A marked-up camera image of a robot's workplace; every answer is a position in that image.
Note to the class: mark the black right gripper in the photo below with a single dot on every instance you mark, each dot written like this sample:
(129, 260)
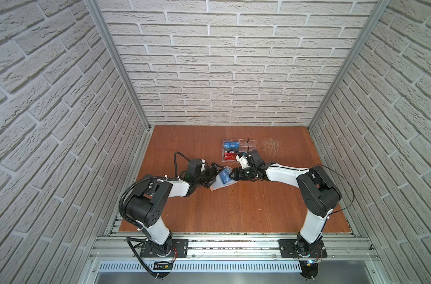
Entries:
(238, 174)

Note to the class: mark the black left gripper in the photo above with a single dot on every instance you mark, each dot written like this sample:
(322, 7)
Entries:
(211, 174)

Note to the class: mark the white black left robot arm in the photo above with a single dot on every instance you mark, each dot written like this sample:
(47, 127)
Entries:
(143, 202)

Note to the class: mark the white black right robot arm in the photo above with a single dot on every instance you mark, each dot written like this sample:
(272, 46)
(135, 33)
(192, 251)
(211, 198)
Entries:
(320, 194)

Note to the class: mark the red VIP card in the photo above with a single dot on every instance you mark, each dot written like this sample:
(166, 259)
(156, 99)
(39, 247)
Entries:
(230, 156)

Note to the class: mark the clear acrylic card organizer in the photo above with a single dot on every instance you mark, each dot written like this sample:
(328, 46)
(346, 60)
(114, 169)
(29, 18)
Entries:
(246, 145)

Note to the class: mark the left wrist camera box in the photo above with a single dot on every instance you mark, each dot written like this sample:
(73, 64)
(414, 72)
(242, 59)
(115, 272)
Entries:
(196, 166)

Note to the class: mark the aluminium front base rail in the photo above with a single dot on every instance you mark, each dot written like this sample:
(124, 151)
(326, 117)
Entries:
(213, 252)

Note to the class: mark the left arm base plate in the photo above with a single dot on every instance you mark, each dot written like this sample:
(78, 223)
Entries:
(170, 248)

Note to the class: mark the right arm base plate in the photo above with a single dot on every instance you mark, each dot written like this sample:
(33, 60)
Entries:
(302, 248)

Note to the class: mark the aluminium left frame rail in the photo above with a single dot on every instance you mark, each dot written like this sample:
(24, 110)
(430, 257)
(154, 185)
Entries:
(111, 47)

